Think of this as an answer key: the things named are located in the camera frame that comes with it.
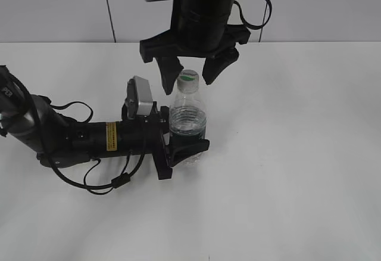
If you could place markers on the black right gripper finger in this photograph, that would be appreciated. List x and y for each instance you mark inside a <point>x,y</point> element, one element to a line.
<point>170,68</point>
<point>214,66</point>

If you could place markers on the white green bottle cap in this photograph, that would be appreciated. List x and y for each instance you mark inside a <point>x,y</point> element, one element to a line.
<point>188,81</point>

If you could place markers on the clear Cestbon water bottle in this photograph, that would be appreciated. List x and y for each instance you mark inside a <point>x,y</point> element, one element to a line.
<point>187,120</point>

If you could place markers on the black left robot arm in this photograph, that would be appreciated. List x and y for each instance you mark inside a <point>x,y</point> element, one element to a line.
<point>60,141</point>

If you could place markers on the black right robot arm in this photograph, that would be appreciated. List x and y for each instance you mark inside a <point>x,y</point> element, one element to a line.
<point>200,29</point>

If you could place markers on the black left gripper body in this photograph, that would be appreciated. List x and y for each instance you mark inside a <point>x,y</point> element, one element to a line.
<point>144,135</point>

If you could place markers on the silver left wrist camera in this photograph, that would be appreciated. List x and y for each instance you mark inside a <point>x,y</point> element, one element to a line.
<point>139,101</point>

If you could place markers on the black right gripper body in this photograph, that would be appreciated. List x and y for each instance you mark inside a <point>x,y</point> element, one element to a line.
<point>198,28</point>

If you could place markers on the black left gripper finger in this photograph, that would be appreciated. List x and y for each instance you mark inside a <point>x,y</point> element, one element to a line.
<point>180,151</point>

